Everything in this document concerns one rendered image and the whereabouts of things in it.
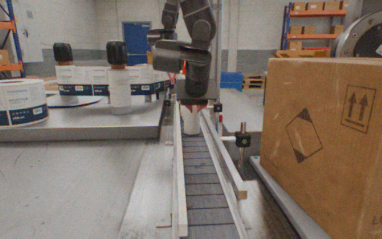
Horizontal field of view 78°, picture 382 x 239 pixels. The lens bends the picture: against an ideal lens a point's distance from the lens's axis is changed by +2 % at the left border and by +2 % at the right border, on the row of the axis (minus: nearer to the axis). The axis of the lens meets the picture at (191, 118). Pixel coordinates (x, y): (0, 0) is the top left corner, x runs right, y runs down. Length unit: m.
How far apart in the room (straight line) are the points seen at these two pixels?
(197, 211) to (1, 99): 0.79
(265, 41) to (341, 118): 8.40
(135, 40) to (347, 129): 8.95
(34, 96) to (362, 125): 0.97
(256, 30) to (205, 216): 8.46
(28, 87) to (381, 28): 1.07
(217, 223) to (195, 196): 0.08
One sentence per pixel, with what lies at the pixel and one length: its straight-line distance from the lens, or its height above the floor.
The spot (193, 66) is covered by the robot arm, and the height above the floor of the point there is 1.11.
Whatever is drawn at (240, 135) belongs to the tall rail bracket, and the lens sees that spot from 0.50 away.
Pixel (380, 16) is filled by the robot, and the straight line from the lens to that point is 0.77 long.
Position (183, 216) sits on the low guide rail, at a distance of 0.35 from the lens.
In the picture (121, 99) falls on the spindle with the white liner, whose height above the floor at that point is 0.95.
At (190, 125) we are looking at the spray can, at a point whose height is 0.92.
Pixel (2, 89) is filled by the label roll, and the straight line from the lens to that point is 1.02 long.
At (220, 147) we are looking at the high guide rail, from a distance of 0.45.
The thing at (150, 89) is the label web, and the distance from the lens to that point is 1.24.
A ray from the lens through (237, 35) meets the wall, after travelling 8.60.
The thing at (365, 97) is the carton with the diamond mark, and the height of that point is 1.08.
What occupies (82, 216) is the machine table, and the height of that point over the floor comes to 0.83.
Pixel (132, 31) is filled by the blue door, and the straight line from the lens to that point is 9.24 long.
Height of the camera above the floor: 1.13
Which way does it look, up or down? 16 degrees down
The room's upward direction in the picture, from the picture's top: straight up
